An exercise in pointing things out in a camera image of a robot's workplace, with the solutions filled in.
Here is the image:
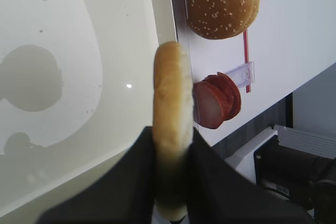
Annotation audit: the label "right red rail strip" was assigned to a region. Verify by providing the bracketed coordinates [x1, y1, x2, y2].
[243, 30, 251, 93]

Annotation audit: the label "clear track behind meat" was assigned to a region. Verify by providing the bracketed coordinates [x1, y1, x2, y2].
[226, 61, 255, 88]

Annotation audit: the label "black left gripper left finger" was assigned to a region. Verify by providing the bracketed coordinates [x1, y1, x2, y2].
[35, 125, 158, 224]

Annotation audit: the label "right long clear divider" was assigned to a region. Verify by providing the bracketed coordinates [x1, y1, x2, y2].
[167, 0, 202, 130]

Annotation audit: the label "front meat patty slice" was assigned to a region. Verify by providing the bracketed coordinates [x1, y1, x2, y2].
[193, 81, 225, 130]

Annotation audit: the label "bun half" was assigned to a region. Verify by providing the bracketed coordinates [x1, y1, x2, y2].
[152, 41, 194, 221]

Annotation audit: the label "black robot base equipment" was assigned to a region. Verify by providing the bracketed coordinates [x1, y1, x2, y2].
[225, 125, 335, 223]

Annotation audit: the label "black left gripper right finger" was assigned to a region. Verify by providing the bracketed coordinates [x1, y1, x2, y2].
[186, 130, 314, 224]

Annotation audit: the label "front sesame top bun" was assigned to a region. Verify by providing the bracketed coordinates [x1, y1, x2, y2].
[187, 0, 254, 40]

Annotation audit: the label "sesame bun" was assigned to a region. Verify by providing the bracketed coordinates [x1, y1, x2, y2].
[240, 0, 260, 32]
[187, 0, 254, 40]

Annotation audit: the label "rear meat patty slices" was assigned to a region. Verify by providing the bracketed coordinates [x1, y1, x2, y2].
[203, 72, 242, 121]

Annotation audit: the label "rear sesame top bun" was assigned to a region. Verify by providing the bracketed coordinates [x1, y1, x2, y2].
[240, 0, 260, 32]

